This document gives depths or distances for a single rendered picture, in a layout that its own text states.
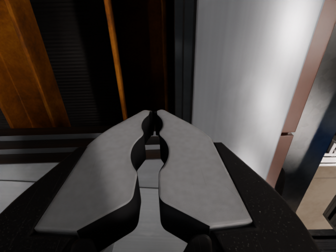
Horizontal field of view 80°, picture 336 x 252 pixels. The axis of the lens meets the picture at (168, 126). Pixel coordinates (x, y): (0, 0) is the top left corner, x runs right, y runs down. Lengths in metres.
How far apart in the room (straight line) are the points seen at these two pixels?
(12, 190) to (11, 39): 0.24
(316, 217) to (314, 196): 0.31
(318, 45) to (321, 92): 0.23
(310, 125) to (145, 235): 0.39
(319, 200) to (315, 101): 1.66
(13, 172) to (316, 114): 0.51
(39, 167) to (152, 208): 0.14
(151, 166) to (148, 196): 0.05
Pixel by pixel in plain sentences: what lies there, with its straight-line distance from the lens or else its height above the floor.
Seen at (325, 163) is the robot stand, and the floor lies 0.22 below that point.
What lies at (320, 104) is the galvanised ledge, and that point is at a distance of 0.49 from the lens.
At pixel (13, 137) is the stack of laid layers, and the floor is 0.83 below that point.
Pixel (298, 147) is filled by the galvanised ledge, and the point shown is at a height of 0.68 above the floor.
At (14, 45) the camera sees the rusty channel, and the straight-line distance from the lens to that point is 0.43.
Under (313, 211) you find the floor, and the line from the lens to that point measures 2.20.
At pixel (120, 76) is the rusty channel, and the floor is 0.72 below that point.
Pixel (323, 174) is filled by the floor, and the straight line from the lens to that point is 1.88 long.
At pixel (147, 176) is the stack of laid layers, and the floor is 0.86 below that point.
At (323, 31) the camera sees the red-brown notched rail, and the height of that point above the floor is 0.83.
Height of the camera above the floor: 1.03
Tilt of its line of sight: 58 degrees down
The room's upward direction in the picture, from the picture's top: 178 degrees clockwise
